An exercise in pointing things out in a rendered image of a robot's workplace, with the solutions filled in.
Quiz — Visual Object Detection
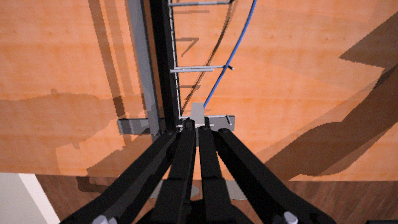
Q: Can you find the black metal rack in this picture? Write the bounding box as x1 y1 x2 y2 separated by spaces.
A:
117 0 235 143

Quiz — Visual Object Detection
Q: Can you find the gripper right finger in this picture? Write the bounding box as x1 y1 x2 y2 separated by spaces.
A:
197 102 337 224

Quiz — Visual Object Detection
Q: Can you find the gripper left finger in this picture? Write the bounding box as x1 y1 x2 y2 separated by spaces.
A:
59 102 198 224

